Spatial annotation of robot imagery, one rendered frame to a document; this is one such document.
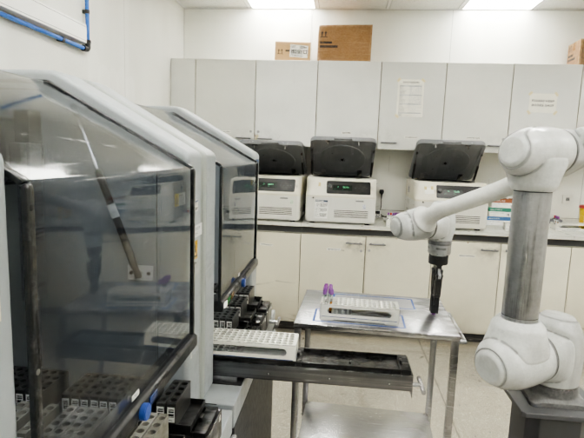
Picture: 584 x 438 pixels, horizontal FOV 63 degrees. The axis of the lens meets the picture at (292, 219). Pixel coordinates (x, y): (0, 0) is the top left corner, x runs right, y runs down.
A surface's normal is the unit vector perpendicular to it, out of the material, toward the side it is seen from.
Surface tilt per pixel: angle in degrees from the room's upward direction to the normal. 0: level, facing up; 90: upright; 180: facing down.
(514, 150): 84
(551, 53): 90
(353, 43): 90
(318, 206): 90
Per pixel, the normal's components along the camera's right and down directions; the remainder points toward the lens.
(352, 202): -0.10, 0.14
